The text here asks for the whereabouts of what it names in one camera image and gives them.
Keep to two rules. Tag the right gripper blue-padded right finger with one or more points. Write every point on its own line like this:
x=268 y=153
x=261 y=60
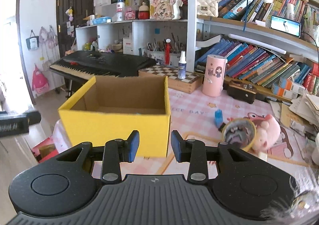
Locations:
x=194 y=152

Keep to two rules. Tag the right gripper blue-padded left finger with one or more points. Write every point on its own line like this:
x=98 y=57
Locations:
x=115 y=152

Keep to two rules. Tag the yellow tape roll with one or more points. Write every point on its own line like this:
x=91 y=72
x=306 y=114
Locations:
x=240 y=132

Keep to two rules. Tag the pink plush pig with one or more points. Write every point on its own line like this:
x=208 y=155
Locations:
x=267 y=133

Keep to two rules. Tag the black binder clip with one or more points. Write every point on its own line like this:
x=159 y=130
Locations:
x=221 y=127

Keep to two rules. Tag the yellow cardboard box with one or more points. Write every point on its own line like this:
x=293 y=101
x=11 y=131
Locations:
x=107 y=108

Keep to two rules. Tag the blue small clip toy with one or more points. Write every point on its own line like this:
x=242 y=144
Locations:
x=218 y=118

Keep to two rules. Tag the pink backpack on floor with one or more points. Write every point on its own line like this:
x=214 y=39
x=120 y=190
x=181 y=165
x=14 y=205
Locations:
x=40 y=83

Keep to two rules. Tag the wooden chess board box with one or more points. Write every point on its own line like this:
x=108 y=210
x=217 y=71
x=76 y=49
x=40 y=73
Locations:
x=191 y=82

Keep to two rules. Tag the pink checkered desk mat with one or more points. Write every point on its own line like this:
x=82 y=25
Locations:
x=193 y=116

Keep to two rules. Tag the white spray bottle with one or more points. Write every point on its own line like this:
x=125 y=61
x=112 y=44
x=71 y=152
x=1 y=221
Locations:
x=182 y=64

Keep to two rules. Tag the pink cylindrical canister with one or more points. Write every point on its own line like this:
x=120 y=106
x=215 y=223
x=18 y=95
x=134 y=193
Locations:
x=214 y=75

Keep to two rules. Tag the black electronic keyboard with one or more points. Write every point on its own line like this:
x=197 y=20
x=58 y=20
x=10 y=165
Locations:
x=81 y=66

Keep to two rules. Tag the white pen holder cup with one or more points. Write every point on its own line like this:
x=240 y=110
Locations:
x=160 y=57

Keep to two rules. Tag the white cubby shelf unit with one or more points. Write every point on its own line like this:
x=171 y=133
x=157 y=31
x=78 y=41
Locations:
x=134 y=37

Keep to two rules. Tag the stack of loose papers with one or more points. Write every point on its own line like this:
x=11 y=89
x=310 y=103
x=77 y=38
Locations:
x=306 y=107

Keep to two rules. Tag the lower row of books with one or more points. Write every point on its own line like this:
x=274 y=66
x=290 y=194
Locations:
x=259 y=65

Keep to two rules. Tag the row of books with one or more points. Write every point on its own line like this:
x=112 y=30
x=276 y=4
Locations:
x=259 y=65
x=258 y=10

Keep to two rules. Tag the red round jar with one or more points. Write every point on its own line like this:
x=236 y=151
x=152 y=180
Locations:
x=143 y=12

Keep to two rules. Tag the white quilted handbag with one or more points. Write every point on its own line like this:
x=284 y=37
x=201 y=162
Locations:
x=208 y=8

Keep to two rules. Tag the white sanitizer bottle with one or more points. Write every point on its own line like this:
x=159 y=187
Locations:
x=120 y=10

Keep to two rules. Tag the pink cat ornament plaque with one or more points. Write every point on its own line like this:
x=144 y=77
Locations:
x=161 y=10

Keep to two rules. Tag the upper row of books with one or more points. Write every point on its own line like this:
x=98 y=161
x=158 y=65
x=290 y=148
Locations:
x=258 y=10

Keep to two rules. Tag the dark wooden door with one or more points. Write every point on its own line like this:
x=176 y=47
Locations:
x=69 y=15

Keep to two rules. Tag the smartphone with lit screen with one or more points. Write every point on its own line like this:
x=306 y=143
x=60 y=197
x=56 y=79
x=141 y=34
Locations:
x=286 y=26

